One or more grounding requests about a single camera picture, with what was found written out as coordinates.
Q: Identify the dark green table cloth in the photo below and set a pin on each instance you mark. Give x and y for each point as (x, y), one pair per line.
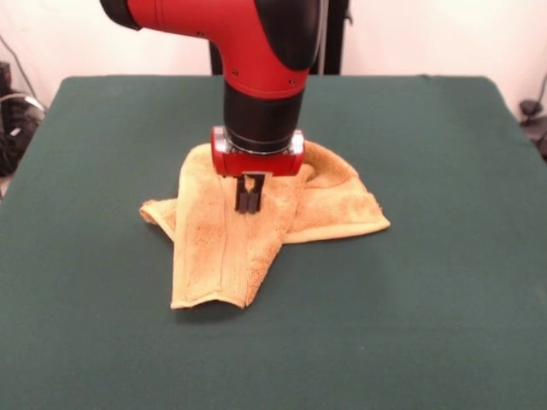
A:
(128, 363)

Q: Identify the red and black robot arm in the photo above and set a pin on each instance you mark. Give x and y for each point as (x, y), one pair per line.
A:
(256, 42)

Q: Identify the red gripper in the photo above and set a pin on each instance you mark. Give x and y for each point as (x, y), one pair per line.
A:
(256, 164)

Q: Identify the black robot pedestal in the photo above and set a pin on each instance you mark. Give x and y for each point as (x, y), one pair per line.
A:
(333, 38)

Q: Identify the yellow terry towel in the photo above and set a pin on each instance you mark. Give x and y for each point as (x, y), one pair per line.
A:
(213, 256)

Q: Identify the black clamp stand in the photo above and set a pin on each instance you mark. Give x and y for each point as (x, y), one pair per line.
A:
(530, 107)

